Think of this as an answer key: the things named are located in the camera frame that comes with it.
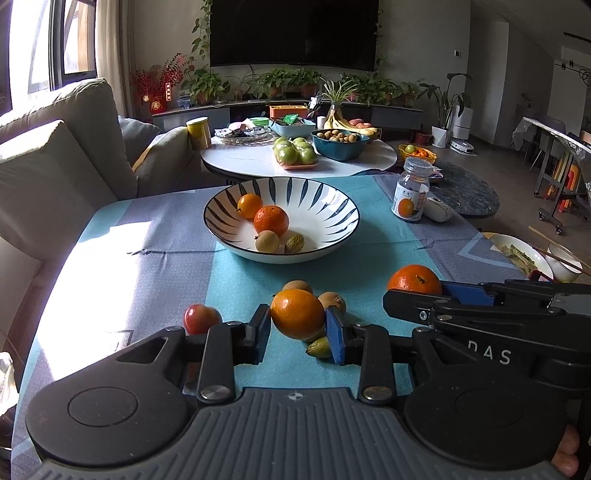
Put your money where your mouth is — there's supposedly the green olive fruit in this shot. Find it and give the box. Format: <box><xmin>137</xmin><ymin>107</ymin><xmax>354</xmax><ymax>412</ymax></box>
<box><xmin>305</xmin><ymin>336</ymin><xmax>332</xmax><ymax>360</ymax></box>
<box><xmin>284</xmin><ymin>234</ymin><xmax>304</xmax><ymax>254</ymax></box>

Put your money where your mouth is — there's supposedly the brown kiwi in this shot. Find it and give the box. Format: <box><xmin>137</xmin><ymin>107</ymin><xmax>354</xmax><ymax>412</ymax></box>
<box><xmin>254</xmin><ymin>230</ymin><xmax>280</xmax><ymax>254</ymax></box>
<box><xmin>318</xmin><ymin>292</ymin><xmax>346</xmax><ymax>314</ymax></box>
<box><xmin>281</xmin><ymin>280</ymin><xmax>314</xmax><ymax>294</ymax></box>

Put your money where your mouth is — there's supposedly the small orange mandarin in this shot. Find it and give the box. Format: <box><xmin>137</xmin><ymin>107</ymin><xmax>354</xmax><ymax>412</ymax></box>
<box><xmin>236</xmin><ymin>193</ymin><xmax>263</xmax><ymax>220</ymax></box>

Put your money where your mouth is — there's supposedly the person's right hand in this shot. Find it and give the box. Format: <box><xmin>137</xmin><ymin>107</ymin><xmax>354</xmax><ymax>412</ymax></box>
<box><xmin>551</xmin><ymin>425</ymin><xmax>580</xmax><ymax>478</ymax></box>

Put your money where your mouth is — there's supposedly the white cup with chopsticks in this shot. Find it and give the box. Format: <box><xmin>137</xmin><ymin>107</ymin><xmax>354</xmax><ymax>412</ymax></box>
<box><xmin>528</xmin><ymin>226</ymin><xmax>590</xmax><ymax>283</ymax></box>

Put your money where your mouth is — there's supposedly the white plate with food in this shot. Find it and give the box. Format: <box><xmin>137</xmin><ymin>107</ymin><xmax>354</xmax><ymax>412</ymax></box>
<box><xmin>489</xmin><ymin>233</ymin><xmax>554</xmax><ymax>281</ymax></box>

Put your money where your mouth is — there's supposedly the blue striped white bowl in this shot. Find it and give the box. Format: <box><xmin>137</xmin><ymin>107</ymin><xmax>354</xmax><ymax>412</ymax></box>
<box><xmin>204</xmin><ymin>177</ymin><xmax>361</xmax><ymax>264</ymax></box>

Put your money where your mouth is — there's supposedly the blue grey tablecloth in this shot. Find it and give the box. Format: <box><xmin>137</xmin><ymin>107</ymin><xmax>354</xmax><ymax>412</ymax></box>
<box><xmin>11</xmin><ymin>175</ymin><xmax>519</xmax><ymax>479</ymax></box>

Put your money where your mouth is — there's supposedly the rolling metal cart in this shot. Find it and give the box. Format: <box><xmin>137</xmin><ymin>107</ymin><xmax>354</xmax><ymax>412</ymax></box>
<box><xmin>512</xmin><ymin>116</ymin><xmax>590</xmax><ymax>235</ymax></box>

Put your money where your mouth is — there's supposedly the dark marble side table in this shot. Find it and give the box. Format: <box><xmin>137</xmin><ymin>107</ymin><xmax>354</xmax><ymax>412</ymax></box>
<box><xmin>430</xmin><ymin>159</ymin><xmax>500</xmax><ymax>218</ymax></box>

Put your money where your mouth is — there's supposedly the clear jar orange label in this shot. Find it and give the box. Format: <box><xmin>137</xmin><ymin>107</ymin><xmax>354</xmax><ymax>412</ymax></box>
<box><xmin>392</xmin><ymin>157</ymin><xmax>433</xmax><ymax>222</ymax></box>

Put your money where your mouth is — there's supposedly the white oval gadget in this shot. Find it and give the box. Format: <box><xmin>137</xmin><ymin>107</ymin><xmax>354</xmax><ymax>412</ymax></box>
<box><xmin>423</xmin><ymin>197</ymin><xmax>454</xmax><ymax>223</ymax></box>

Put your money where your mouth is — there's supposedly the tray of green apples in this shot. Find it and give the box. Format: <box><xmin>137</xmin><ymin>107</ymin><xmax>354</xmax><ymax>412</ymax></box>
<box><xmin>273</xmin><ymin>137</ymin><xmax>318</xmax><ymax>170</ymax></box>

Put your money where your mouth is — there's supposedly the white round coffee table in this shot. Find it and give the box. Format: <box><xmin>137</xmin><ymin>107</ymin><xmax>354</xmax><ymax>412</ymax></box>
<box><xmin>201</xmin><ymin>138</ymin><xmax>398</xmax><ymax>181</ymax></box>

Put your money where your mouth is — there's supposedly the blue bowl of nuts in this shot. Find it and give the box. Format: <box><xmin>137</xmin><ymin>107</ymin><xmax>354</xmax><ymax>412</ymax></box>
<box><xmin>311</xmin><ymin>129</ymin><xmax>370</xmax><ymax>162</ymax></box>

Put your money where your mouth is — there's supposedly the yellow fruit basket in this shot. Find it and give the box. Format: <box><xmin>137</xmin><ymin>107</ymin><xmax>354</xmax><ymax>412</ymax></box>
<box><xmin>398</xmin><ymin>144</ymin><xmax>438</xmax><ymax>164</ymax></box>

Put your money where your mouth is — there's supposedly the white robot vacuum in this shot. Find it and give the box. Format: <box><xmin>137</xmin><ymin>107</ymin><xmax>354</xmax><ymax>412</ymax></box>
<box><xmin>450</xmin><ymin>138</ymin><xmax>475</xmax><ymax>155</ymax></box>

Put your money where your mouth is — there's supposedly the banana bunch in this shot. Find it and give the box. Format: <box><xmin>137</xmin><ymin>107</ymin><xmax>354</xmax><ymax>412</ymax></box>
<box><xmin>324</xmin><ymin>105</ymin><xmax>381</xmax><ymax>140</ymax></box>

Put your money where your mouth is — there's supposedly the light blue snack tray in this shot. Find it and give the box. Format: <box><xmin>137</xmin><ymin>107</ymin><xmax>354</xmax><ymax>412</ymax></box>
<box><xmin>269</xmin><ymin>119</ymin><xmax>317</xmax><ymax>138</ymax></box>

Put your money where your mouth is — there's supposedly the glass plate with snacks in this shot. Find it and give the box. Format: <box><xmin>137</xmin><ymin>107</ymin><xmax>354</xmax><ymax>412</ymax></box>
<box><xmin>214</xmin><ymin>122</ymin><xmax>273</xmax><ymax>146</ymax></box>

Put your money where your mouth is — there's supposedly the yellow tin can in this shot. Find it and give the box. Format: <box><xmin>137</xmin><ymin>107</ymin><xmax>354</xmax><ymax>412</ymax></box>
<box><xmin>186</xmin><ymin>116</ymin><xmax>211</xmax><ymax>151</ymax></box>

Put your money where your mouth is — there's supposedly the tall plant white pot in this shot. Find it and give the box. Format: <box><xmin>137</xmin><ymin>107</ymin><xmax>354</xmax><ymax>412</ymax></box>
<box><xmin>418</xmin><ymin>73</ymin><xmax>473</xmax><ymax>149</ymax></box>

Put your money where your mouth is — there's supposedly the orange box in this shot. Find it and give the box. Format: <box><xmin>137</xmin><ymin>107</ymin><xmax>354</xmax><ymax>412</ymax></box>
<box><xmin>269</xmin><ymin>105</ymin><xmax>308</xmax><ymax>119</ymax></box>

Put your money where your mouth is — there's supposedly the grey throw pillow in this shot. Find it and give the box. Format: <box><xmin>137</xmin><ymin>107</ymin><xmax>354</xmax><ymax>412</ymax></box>
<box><xmin>118</xmin><ymin>116</ymin><xmax>160</xmax><ymax>166</ymax></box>

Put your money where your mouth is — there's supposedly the spider plant in vase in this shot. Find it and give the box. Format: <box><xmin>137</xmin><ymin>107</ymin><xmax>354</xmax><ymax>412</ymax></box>
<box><xmin>320</xmin><ymin>78</ymin><xmax>358</xmax><ymax>116</ymax></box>

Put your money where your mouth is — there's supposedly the beige sofa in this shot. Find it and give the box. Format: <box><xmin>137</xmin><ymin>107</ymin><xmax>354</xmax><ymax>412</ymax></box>
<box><xmin>0</xmin><ymin>77</ymin><xmax>205</xmax><ymax>264</ymax></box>

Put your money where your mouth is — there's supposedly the potted green plant left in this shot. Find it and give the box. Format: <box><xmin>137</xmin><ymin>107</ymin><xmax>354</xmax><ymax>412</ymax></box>
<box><xmin>181</xmin><ymin>66</ymin><xmax>230</xmax><ymax>105</ymax></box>

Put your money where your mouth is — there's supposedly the red flower decoration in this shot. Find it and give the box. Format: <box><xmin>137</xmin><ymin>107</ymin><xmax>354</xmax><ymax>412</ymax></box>
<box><xmin>130</xmin><ymin>53</ymin><xmax>191</xmax><ymax>115</ymax></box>

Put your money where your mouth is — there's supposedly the beige curtain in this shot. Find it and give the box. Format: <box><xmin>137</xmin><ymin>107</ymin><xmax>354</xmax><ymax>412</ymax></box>
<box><xmin>95</xmin><ymin>0</ymin><xmax>134</xmax><ymax>117</ymax></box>

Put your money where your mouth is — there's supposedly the black wall television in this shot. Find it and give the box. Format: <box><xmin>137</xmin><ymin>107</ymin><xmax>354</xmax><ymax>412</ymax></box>
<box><xmin>209</xmin><ymin>0</ymin><xmax>379</xmax><ymax>71</ymax></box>

